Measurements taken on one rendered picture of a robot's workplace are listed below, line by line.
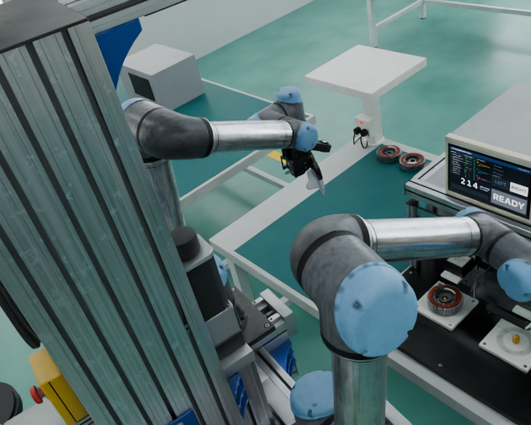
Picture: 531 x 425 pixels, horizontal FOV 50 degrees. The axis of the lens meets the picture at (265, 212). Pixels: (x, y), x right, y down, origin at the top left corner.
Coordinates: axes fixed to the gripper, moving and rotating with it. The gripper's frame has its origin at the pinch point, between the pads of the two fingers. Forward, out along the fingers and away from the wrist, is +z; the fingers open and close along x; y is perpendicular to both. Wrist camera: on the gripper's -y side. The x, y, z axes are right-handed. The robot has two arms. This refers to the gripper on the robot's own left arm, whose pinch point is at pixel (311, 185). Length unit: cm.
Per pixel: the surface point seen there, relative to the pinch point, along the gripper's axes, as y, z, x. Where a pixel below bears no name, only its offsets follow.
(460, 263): -23, 23, 42
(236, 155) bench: -21, 40, -101
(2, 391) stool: 120, 59, -56
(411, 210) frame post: -22.7, 12.1, 21.8
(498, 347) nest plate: -15, 37, 63
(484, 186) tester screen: -30, -4, 44
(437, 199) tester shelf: -25.4, 4.8, 30.5
